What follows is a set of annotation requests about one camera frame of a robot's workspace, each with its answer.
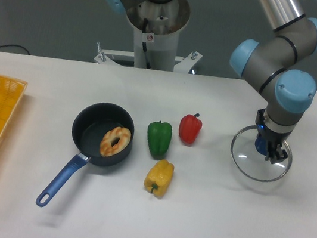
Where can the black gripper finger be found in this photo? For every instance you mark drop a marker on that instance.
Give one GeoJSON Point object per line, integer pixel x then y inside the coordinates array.
{"type": "Point", "coordinates": [278, 155]}
{"type": "Point", "coordinates": [270, 154]}

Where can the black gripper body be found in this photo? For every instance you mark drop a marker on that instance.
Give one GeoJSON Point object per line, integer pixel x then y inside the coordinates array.
{"type": "Point", "coordinates": [269, 133]}

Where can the glass pot lid blue knob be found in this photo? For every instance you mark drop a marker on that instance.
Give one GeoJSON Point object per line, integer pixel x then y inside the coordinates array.
{"type": "Point", "coordinates": [250, 157]}

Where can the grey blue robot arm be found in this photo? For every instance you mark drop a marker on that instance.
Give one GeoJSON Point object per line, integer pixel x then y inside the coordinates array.
{"type": "Point", "coordinates": [268, 67]}

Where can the red bell pepper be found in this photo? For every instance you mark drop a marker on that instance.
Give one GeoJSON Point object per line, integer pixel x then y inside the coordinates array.
{"type": "Point", "coordinates": [189, 128]}

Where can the green bell pepper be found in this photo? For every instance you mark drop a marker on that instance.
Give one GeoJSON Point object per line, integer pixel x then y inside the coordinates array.
{"type": "Point", "coordinates": [159, 135]}

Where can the yellow bell pepper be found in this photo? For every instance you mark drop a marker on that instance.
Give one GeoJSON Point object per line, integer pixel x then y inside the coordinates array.
{"type": "Point", "coordinates": [159, 178]}

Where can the dark pot blue handle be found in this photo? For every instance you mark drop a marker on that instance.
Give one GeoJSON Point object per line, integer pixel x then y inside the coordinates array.
{"type": "Point", "coordinates": [91, 126]}

